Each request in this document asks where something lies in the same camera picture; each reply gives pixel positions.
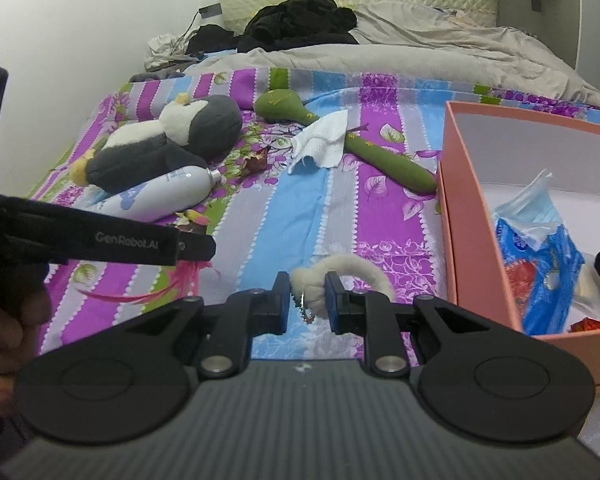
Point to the light blue cloth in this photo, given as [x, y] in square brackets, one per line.
[215, 60]

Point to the striped floral bedsheet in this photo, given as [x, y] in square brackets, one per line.
[305, 210]

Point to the green plush massage stick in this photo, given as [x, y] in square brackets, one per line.
[380, 152]

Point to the black wall socket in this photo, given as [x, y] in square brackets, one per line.
[211, 10]

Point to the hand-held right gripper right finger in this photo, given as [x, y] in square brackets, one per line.
[332, 305]

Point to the person's left hand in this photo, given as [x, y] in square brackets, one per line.
[10, 320]

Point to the white paper tissue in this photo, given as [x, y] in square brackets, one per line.
[320, 145]

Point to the grey duvet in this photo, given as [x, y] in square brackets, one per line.
[430, 60]

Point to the red snack packet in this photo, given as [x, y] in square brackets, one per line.
[587, 325]

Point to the white crumpled cloth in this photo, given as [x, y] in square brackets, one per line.
[165, 50]

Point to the small black clothes pile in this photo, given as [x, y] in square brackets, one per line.
[210, 39]

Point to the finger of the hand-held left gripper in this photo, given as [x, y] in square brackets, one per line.
[197, 247]

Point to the pink cardboard box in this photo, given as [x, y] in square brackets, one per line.
[475, 280]

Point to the blue face mask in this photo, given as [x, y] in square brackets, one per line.
[525, 205]

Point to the dark grey cloth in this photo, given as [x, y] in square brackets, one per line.
[155, 76]

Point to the dark wall switch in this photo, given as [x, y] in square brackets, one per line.
[537, 5]

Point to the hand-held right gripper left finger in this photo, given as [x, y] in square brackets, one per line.
[282, 305]

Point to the large black clothes pile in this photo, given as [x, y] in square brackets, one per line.
[300, 25]

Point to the blue printed plastic bag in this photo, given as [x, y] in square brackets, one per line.
[555, 285]

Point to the grey wardrobe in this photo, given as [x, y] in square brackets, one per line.
[570, 5]

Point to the white spray bottle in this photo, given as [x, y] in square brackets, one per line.
[165, 192]

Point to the grey and white penguin plush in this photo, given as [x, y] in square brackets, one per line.
[145, 160]

